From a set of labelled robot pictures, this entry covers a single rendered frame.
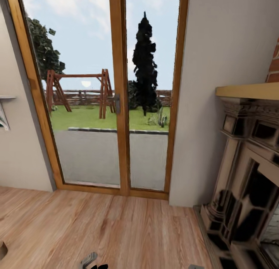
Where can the door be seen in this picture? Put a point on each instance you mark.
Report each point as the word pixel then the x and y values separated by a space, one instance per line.
pixel 105 78

